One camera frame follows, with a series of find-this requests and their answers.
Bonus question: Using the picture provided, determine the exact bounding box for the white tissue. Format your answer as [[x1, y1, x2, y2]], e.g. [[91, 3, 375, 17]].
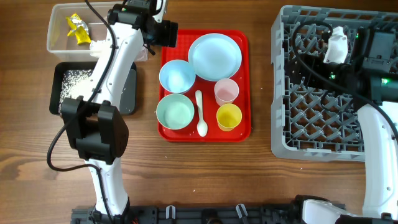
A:
[[90, 40, 109, 58]]

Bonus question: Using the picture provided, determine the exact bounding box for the yellow foil wrapper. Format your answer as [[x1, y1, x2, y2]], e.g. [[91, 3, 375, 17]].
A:
[[65, 13, 91, 45]]

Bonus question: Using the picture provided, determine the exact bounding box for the light blue bowl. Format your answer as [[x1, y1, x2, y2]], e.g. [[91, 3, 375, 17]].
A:
[[159, 60, 197, 94]]

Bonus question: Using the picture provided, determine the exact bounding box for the white rice pile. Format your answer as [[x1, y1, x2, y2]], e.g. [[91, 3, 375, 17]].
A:
[[58, 69, 93, 111]]

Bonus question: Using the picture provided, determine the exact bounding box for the mint green bowl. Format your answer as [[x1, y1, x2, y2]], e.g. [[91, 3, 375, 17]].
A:
[[155, 93, 195, 130]]

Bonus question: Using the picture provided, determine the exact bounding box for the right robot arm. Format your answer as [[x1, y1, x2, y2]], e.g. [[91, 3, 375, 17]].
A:
[[287, 27, 397, 223]]

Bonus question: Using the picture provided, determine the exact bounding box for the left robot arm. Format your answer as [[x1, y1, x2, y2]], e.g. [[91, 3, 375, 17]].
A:
[[61, 1, 178, 223]]

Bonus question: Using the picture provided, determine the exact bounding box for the grey dishwasher rack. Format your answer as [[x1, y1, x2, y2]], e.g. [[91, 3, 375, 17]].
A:
[[271, 5, 397, 162]]

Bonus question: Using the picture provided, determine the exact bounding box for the clear plastic bin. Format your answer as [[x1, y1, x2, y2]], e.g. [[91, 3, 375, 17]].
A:
[[47, 2, 111, 62]]

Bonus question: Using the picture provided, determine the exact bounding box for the pink plastic cup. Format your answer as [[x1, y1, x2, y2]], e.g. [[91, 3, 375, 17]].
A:
[[214, 78, 239, 106]]

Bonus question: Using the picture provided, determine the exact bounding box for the light blue plate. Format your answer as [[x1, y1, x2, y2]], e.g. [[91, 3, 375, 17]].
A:
[[188, 33, 243, 82]]

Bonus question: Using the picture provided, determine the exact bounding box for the yellow plastic cup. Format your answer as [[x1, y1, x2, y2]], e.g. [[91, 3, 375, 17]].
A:
[[216, 103, 243, 132]]

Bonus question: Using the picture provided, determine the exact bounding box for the black plastic tray bin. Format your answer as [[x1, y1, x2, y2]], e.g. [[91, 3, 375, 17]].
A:
[[49, 62, 137, 115]]

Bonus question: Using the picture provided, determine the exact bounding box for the red serving tray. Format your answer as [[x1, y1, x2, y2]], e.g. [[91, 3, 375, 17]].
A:
[[157, 29, 252, 142]]

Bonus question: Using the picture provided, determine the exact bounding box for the white plastic spoon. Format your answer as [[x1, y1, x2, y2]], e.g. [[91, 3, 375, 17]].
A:
[[195, 90, 208, 137]]

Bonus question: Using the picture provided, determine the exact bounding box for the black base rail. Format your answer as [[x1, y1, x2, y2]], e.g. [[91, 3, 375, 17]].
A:
[[70, 203, 299, 224]]

